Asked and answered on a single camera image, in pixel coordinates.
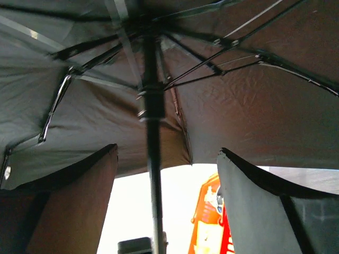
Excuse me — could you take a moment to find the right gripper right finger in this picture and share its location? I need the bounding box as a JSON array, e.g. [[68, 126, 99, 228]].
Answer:
[[217, 148, 338, 253]]

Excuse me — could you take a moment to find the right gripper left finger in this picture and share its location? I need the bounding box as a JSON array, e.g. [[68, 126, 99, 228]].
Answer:
[[1, 144, 118, 253]]

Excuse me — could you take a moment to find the light blue folding umbrella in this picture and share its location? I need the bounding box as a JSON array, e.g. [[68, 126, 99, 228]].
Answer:
[[1, 1, 338, 253]]

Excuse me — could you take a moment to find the orange snack bag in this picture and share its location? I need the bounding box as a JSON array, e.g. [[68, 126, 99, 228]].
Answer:
[[188, 173, 235, 254]]

